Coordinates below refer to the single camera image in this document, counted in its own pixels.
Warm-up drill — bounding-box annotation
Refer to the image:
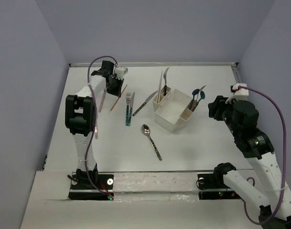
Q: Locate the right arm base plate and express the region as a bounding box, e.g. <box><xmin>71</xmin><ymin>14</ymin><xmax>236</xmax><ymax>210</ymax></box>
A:
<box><xmin>195</xmin><ymin>173</ymin><xmax>241</xmax><ymax>200</ymax></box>

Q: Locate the teal plastic spoon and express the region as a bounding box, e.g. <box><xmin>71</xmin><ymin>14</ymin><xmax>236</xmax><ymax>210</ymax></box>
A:
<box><xmin>193</xmin><ymin>91</ymin><xmax>205</xmax><ymax>112</ymax></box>
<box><xmin>188</xmin><ymin>89</ymin><xmax>200</xmax><ymax>110</ymax></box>

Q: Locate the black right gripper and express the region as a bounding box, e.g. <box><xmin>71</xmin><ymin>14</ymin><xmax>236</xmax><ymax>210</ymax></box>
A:
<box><xmin>208</xmin><ymin>94</ymin><xmax>241</xmax><ymax>137</ymax></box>

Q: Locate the pink-handled fork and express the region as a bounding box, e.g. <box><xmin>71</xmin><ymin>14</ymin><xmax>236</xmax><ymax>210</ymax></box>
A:
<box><xmin>98</xmin><ymin>88</ymin><xmax>107</xmax><ymax>113</ymax></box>

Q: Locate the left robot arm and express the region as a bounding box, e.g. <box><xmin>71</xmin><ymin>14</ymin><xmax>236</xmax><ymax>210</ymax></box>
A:
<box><xmin>65</xmin><ymin>60</ymin><xmax>128</xmax><ymax>194</ymax></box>

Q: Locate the pink-handled knife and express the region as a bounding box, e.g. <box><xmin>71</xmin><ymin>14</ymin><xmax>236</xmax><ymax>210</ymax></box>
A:
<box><xmin>94</xmin><ymin>120</ymin><xmax>98</xmax><ymax>139</ymax></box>

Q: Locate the white utensil caddy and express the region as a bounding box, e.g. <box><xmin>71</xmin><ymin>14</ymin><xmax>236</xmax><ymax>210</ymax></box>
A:
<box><xmin>152</xmin><ymin>88</ymin><xmax>193</xmax><ymax>133</ymax></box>

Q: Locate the black-handled spoon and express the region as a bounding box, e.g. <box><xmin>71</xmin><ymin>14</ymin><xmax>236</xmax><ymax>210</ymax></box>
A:
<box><xmin>141</xmin><ymin>124</ymin><xmax>162</xmax><ymax>161</ymax></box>

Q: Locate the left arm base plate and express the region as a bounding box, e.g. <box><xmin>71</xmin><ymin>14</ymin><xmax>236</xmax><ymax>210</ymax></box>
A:
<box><xmin>67</xmin><ymin>173</ymin><xmax>114</xmax><ymax>201</ymax></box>

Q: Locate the pink-handled spoon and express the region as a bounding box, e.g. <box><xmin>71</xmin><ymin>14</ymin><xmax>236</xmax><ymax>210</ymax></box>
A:
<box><xmin>192</xmin><ymin>85</ymin><xmax>206</xmax><ymax>112</ymax></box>

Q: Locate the black-handled fork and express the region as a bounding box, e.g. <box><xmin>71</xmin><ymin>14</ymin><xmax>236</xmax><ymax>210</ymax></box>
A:
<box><xmin>163</xmin><ymin>67</ymin><xmax>170</xmax><ymax>96</ymax></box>

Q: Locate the black-handled knife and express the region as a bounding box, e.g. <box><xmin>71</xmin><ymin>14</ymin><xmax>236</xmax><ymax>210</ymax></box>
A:
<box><xmin>132</xmin><ymin>91</ymin><xmax>158</xmax><ymax>116</ymax></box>

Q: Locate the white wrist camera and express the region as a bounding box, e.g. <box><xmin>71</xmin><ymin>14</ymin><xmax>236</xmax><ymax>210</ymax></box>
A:
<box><xmin>115</xmin><ymin>67</ymin><xmax>128</xmax><ymax>80</ymax></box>
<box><xmin>226</xmin><ymin>83</ymin><xmax>249</xmax><ymax>104</ymax></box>

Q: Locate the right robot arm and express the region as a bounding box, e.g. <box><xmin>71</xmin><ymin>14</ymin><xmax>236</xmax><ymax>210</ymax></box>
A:
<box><xmin>208</xmin><ymin>95</ymin><xmax>291</xmax><ymax>229</ymax></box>

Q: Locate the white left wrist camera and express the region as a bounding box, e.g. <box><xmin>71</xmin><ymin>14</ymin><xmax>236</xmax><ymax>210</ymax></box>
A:
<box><xmin>115</xmin><ymin>67</ymin><xmax>128</xmax><ymax>80</ymax></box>

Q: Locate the teal-handled fork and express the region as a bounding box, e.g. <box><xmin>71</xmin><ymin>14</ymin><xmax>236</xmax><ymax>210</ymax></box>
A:
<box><xmin>126</xmin><ymin>92</ymin><xmax>131</xmax><ymax>126</ymax></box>

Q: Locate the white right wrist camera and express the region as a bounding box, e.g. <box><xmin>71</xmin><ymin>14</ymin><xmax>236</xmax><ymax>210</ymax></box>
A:
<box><xmin>226</xmin><ymin>83</ymin><xmax>249</xmax><ymax>104</ymax></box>

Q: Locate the orange chopstick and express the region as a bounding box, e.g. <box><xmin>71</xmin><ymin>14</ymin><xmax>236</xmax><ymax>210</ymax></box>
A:
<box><xmin>156</xmin><ymin>78</ymin><xmax>162</xmax><ymax>103</ymax></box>
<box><xmin>110</xmin><ymin>85</ymin><xmax>128</xmax><ymax>111</ymax></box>

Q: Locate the teal-handled knife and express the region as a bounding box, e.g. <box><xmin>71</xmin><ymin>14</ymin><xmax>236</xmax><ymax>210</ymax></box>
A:
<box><xmin>128</xmin><ymin>92</ymin><xmax>135</xmax><ymax>126</ymax></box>

